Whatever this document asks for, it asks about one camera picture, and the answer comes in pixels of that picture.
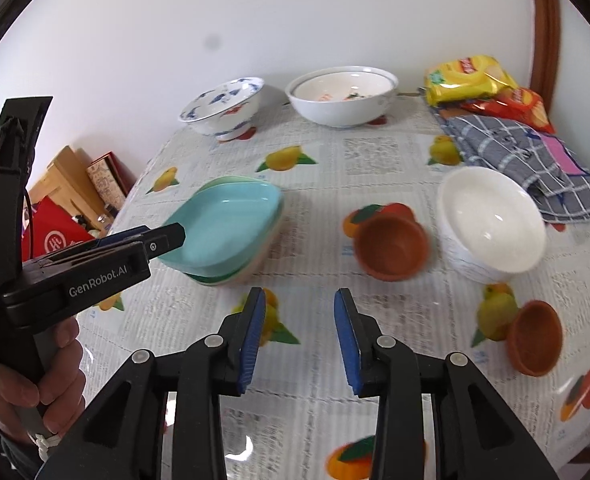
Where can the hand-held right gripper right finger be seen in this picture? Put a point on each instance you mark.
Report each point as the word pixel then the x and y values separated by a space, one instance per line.
pixel 347 340

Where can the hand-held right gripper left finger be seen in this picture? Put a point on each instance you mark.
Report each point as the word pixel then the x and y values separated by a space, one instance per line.
pixel 252 340

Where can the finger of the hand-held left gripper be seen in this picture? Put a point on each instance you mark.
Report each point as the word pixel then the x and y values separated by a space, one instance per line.
pixel 122 236
pixel 167 240

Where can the blue square plate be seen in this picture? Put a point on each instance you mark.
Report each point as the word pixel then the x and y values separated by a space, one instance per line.
pixel 230 220

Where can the green square plate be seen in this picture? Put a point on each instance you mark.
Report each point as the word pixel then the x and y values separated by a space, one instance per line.
pixel 225 180

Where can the small brown bowl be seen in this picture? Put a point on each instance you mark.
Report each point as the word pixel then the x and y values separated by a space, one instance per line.
pixel 390 245
pixel 535 337

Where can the white patterned bowl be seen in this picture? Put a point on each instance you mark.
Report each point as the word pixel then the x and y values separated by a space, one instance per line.
pixel 490 220

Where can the person's left hand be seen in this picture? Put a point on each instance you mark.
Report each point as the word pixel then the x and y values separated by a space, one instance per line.
pixel 60 385

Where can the small glass bottle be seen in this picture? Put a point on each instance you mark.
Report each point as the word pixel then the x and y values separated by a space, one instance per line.
pixel 103 221

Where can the red paper bag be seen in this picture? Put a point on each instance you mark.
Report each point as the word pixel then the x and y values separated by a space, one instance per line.
pixel 55 230

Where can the brown patterned book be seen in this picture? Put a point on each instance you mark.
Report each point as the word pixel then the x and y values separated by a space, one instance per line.
pixel 107 177

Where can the wooden chair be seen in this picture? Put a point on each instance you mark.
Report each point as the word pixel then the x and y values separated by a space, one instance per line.
pixel 62 175

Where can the blue and white footed bowl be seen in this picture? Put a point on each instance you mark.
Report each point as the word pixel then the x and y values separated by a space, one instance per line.
pixel 225 110

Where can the fruit printed tablecloth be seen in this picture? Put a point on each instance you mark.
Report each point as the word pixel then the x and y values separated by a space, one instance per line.
pixel 325 185

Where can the large white bowl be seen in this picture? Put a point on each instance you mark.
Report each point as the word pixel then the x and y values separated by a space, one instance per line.
pixel 340 112

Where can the white bowl painted inside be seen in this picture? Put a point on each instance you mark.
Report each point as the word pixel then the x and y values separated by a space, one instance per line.
pixel 340 87

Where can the grey checked cloth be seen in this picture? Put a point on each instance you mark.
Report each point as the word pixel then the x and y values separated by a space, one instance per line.
pixel 505 150

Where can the pink cloth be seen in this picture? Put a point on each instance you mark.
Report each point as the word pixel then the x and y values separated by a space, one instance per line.
pixel 562 155

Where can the yellow snack bag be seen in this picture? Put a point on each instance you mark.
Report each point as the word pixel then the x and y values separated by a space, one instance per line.
pixel 467 77

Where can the red snack bag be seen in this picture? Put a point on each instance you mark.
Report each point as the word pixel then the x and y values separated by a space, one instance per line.
pixel 520 105

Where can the brown wooden door frame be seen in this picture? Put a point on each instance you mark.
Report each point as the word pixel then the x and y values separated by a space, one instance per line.
pixel 545 35

